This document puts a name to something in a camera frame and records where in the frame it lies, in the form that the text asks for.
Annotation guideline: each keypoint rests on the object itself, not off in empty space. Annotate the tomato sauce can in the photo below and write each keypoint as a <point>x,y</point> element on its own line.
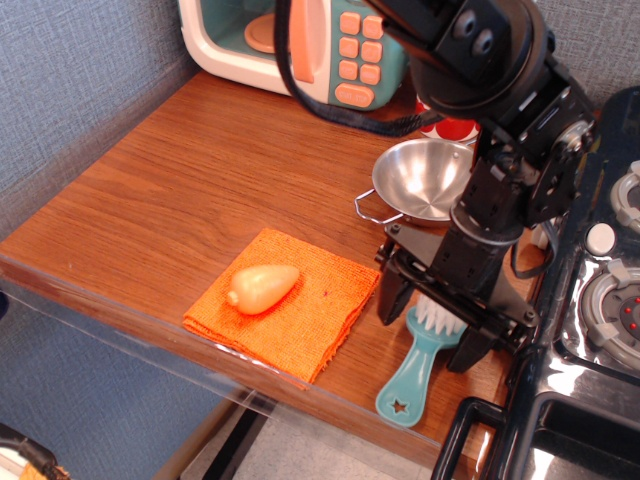
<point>456,130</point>

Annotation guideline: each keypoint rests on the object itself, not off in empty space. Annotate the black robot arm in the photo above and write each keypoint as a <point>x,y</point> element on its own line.
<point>491,62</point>

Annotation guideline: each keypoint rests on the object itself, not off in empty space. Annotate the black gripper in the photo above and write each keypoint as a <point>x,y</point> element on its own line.
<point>463,272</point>

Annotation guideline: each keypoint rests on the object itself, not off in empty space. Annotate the yellow toy carrot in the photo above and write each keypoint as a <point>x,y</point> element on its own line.
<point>256,289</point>

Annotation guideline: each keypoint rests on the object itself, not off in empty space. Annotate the teal blue brush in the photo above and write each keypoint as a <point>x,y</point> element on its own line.
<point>402,399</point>

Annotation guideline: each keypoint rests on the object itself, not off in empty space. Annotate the clear acrylic guard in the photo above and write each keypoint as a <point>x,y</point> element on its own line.
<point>112,407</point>

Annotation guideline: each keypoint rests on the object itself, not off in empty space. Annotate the toy microwave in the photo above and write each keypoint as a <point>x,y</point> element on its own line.
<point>338,50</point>

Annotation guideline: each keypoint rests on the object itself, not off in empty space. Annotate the black toy stove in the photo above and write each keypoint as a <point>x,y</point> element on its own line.
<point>572,410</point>

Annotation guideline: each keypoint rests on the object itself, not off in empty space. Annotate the orange folded cloth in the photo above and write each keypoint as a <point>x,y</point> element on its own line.
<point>302,332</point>

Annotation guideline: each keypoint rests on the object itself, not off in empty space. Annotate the steel bowl with handles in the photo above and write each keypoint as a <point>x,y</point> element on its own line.
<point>420,179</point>

